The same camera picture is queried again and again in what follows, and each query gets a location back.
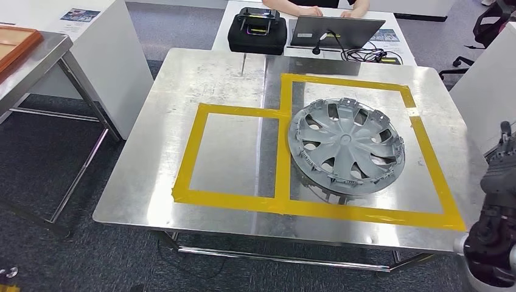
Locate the silver plastic wheel hubcap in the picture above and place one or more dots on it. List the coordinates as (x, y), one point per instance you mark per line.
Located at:
(346, 141)

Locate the person's left hand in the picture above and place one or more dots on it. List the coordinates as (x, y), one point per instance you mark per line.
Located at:
(350, 14)

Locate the steel workbench table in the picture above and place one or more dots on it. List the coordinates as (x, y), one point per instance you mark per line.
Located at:
(225, 80)

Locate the brown wooden tray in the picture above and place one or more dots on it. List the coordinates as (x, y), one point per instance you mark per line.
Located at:
(12, 44)

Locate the yellow floor tape square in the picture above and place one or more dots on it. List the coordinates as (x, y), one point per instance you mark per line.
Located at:
(8, 288)

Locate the black maroon office chair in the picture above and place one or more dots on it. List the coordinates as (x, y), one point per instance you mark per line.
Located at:
(490, 24)

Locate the thin metal rod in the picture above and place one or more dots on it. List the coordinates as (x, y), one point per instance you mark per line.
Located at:
(243, 64)

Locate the black carry case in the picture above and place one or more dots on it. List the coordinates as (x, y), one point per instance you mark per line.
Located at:
(258, 44)

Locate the yellow black adapter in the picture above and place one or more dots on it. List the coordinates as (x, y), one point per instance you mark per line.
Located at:
(390, 61)

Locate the white office desk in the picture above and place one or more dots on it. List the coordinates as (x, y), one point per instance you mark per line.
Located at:
(483, 100)
(221, 38)
(113, 60)

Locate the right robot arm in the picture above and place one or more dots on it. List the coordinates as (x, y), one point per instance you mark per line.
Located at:
(488, 250)

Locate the person's right forearm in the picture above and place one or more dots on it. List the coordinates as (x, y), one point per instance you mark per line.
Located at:
(282, 6)

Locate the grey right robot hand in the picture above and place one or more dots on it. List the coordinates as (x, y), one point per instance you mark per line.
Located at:
(500, 177)

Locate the dark grey laptop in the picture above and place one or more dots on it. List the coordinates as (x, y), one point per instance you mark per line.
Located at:
(354, 32)

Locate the person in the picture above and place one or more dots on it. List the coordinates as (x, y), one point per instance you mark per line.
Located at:
(318, 2)

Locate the steel frame table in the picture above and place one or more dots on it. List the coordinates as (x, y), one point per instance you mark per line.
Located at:
(36, 52)

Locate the person's left forearm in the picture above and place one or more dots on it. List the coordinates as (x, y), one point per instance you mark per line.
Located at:
(361, 6)

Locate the person's right hand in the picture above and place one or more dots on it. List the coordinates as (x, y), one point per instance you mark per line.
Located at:
(311, 11)

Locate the printed paper leaflet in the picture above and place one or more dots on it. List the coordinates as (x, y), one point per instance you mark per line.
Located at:
(80, 15)
(387, 36)

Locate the white counter black base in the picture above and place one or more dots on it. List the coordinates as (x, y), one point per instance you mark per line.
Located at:
(411, 6)

